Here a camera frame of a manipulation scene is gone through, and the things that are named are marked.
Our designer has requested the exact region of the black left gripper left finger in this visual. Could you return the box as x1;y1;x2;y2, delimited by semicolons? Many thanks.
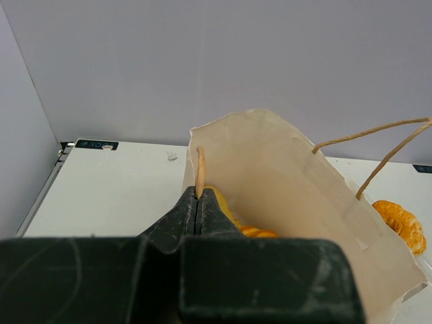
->
1;188;198;323

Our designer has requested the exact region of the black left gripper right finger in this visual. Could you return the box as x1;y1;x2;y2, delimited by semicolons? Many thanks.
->
178;189;366;323

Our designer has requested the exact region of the ridged orange roll bread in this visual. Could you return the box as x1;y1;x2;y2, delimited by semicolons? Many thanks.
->
239;226;278;238

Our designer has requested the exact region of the long orange bread loaf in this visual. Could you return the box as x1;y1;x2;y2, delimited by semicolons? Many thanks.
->
204;185;241;230

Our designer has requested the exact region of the white paper bag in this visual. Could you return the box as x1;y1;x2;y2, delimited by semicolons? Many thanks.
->
184;109;427;323

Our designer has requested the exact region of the orange twisted ring bread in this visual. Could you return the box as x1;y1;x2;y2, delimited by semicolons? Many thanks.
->
372;200;427;257

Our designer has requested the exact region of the left blue table label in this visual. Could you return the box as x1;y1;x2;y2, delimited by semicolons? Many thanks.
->
75;139;119;151

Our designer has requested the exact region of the blue table label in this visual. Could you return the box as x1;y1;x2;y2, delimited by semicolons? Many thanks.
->
75;139;119;151
413;164;432;174

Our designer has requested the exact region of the right blue table label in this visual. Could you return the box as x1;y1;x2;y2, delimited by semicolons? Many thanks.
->
413;164;432;174

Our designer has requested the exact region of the aluminium frame rail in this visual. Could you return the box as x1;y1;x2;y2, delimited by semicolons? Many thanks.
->
15;141;74;237

